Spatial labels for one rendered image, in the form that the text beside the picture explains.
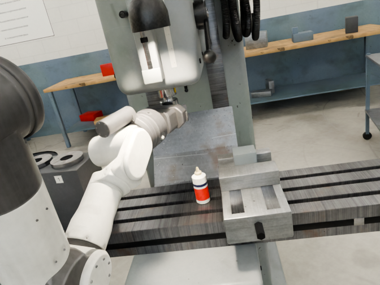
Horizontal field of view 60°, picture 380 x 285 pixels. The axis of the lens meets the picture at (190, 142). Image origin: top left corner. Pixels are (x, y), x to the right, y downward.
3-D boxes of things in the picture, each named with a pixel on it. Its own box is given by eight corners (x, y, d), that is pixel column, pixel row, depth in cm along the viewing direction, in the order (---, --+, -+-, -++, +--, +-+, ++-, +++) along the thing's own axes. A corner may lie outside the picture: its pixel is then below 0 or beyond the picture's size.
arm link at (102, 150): (165, 147, 72) (138, 172, 63) (127, 153, 77) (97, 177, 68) (147, 99, 69) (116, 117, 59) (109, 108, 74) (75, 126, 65)
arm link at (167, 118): (184, 96, 79) (162, 112, 69) (191, 133, 82) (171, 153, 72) (141, 99, 84) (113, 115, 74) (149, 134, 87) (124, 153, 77)
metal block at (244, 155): (258, 172, 87) (256, 151, 85) (236, 175, 88) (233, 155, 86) (255, 163, 92) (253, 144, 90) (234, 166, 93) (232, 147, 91)
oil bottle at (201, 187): (210, 203, 92) (203, 169, 88) (196, 205, 93) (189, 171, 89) (210, 195, 96) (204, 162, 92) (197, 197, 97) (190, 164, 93)
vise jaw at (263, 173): (280, 184, 82) (279, 169, 80) (221, 191, 84) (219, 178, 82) (275, 173, 87) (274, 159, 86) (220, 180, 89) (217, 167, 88)
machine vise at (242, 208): (294, 237, 73) (290, 195, 69) (227, 245, 75) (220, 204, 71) (267, 167, 106) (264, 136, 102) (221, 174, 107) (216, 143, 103)
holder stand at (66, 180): (96, 229, 91) (74, 165, 84) (29, 232, 96) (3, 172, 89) (113, 204, 102) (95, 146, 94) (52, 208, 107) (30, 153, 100)
